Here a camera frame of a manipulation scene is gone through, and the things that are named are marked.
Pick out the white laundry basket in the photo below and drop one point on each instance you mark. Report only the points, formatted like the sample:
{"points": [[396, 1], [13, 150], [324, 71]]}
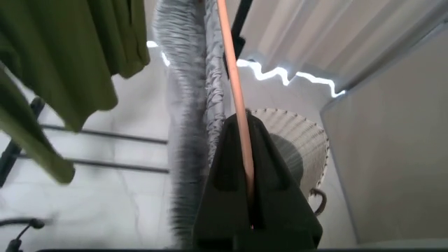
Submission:
{"points": [[297, 129]]}

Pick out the white curtain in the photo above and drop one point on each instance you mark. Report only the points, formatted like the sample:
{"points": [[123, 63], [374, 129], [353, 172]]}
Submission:
{"points": [[315, 28]]}

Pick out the green printed shirt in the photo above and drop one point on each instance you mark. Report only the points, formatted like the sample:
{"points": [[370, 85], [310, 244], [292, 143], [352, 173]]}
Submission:
{"points": [[63, 52]]}

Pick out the black clothes rack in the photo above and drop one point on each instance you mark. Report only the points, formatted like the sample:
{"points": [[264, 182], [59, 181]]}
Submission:
{"points": [[241, 21]]}

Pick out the pink clothes hanger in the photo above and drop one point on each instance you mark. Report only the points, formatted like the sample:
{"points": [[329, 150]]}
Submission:
{"points": [[233, 70]]}

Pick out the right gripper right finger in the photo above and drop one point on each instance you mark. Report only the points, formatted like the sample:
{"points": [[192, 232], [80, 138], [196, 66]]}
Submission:
{"points": [[280, 203]]}

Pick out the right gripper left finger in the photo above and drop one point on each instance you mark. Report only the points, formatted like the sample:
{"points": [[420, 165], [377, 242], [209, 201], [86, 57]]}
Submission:
{"points": [[224, 196]]}

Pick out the pale grey garment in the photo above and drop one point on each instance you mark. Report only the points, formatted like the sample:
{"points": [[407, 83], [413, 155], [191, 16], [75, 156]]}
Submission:
{"points": [[185, 105]]}

